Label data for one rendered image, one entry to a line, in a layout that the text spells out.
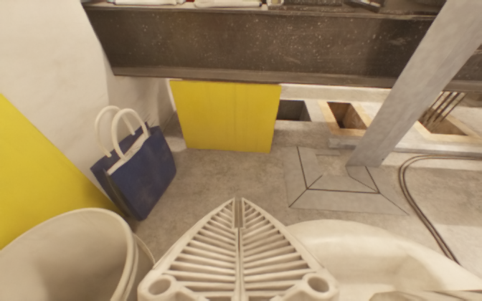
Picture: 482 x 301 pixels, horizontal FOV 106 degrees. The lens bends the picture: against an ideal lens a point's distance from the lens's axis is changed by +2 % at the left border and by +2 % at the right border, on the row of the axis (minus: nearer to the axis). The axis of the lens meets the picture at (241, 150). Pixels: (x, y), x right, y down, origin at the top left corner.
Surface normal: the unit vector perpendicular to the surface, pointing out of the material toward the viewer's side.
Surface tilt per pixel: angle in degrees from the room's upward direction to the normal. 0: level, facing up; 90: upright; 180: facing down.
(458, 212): 0
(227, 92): 90
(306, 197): 10
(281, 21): 90
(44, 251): 87
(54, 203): 87
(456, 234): 0
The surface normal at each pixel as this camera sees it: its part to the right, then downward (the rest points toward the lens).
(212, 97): -0.07, 0.70
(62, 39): 1.00, 0.06
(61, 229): 0.59, 0.54
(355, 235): 0.00, -0.87
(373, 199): 0.00, -0.58
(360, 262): 0.02, 0.41
